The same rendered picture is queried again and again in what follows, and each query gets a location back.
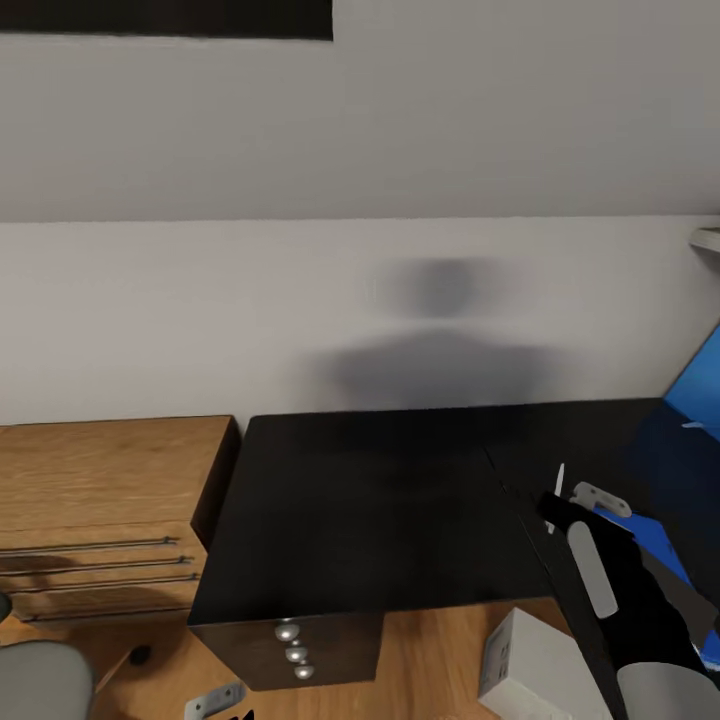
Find notebook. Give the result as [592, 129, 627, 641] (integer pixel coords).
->
[639, 546, 720, 653]

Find folder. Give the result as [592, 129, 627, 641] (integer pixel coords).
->
[592, 505, 720, 674]

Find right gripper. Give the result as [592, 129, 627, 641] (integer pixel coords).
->
[536, 491, 586, 533]

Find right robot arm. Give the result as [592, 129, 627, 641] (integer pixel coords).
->
[536, 481, 720, 720]

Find swivel chair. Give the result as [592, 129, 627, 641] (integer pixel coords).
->
[0, 592, 149, 720]

